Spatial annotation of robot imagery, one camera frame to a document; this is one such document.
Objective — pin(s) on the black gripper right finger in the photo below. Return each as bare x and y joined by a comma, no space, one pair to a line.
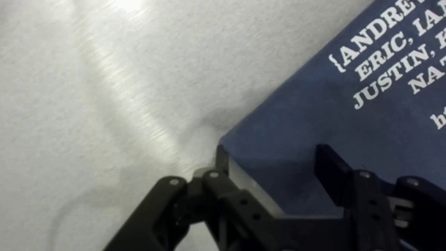
384,216

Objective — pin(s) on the blue t-shirt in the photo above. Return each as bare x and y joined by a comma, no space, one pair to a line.
375,94

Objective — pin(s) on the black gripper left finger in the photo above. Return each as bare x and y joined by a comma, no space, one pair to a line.
234,218

